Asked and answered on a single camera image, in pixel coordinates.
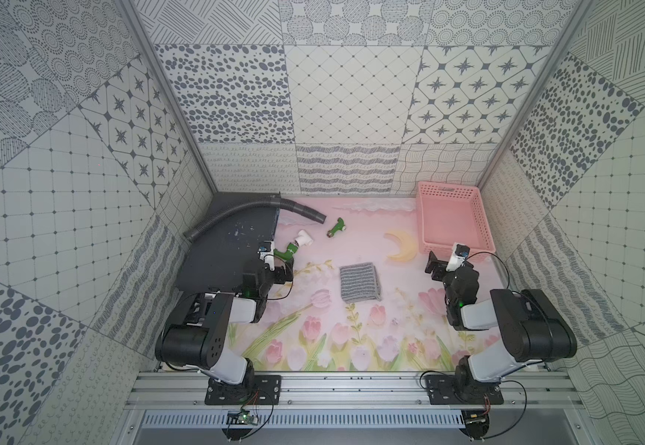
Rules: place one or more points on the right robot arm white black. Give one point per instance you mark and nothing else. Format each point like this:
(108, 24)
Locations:
(531, 329)

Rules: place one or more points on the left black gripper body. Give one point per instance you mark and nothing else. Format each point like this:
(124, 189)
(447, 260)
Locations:
(277, 267)

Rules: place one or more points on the dark grey tray mat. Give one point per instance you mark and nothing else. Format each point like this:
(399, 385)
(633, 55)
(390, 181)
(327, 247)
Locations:
(216, 260)

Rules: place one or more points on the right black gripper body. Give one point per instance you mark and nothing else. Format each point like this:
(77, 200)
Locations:
(440, 273)

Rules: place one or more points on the yellow crescent moon toy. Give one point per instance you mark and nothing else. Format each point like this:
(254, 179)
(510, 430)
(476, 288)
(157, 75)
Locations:
(407, 246)

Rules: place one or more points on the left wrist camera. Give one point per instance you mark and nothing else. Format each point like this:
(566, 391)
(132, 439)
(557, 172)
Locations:
(266, 254)

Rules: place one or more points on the green circuit board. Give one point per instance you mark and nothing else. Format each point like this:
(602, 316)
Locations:
(242, 418)

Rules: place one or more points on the small green toy piece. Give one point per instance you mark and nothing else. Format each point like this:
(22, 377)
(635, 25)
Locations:
(338, 227)

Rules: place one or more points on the green white toy piece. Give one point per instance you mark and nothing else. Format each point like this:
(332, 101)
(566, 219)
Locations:
(301, 240)

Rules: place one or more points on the grey striped square dishcloth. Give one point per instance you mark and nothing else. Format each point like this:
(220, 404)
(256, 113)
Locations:
(359, 282)

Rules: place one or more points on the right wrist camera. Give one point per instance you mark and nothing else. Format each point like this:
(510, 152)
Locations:
(458, 257)

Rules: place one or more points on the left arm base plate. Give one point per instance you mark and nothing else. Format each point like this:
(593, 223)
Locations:
(243, 389)

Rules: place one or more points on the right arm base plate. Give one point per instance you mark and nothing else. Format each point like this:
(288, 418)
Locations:
(445, 390)

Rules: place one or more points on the pink floral table mat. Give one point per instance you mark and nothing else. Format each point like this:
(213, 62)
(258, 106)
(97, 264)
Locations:
(308, 327)

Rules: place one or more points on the pink plastic basket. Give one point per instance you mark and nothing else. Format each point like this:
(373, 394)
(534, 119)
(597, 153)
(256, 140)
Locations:
(447, 214)

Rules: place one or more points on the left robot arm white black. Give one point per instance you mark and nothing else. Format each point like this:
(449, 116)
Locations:
(194, 334)

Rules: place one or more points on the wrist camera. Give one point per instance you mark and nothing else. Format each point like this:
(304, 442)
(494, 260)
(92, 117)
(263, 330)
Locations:
(458, 257)
(266, 254)

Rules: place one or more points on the aluminium rail frame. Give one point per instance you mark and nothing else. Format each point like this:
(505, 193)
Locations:
(354, 391)

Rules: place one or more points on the right black controller box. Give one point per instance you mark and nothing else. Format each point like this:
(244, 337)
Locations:
(475, 424)

